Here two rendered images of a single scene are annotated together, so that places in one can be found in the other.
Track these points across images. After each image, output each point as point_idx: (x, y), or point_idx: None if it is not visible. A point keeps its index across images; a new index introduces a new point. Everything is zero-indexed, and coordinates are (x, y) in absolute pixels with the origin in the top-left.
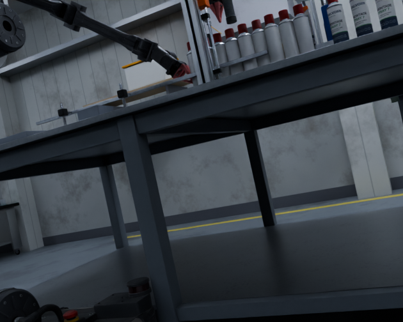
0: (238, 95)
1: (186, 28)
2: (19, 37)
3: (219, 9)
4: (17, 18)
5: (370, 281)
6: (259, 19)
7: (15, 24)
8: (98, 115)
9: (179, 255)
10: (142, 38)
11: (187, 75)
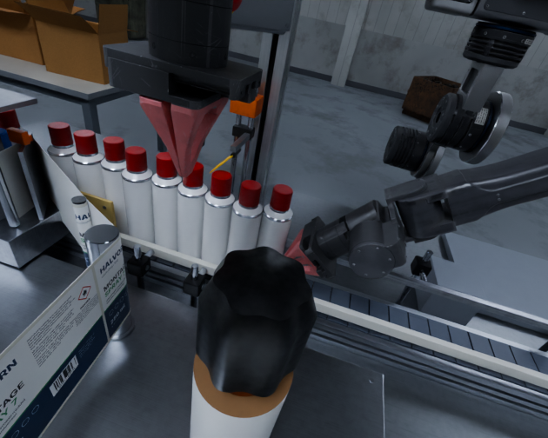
0: None
1: (274, 145)
2: (434, 129)
3: (170, 119)
4: (444, 109)
5: None
6: (128, 147)
7: (440, 116)
8: (347, 207)
9: None
10: (435, 182)
11: (289, 239)
